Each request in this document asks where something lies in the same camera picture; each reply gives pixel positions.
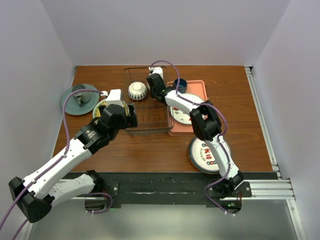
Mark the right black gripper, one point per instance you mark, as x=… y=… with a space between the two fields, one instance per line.
x=152 y=93

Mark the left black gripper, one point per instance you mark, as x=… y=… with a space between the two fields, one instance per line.
x=130 y=121

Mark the white bowl orange rim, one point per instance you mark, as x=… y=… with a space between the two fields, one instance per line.
x=137 y=91

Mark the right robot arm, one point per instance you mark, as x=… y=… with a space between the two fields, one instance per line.
x=206 y=126

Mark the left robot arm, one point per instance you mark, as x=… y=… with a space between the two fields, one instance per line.
x=36 y=194

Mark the light blue plate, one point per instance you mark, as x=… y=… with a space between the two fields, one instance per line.
x=96 y=110

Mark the blue ceramic mug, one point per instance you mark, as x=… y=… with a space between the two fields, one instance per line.
x=181 y=84

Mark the watermelon pattern plate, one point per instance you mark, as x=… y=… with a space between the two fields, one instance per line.
x=179 y=115

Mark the grey ceramic cup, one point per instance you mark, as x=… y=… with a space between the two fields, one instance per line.
x=81 y=97

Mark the pink plastic tray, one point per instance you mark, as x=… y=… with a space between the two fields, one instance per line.
x=196 y=87

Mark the dark green plate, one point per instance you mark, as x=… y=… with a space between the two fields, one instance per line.
x=72 y=107

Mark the chinese text plate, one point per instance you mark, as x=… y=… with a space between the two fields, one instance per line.
x=201 y=157

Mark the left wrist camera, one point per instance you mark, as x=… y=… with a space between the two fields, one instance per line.
x=114 y=97

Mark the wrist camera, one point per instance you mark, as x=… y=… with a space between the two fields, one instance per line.
x=156 y=70
x=114 y=97

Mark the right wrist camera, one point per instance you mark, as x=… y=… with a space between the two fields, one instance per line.
x=156 y=70

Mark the black wire dish rack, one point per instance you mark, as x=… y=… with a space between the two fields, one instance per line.
x=153 y=117

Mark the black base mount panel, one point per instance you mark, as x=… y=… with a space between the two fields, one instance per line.
x=173 y=188

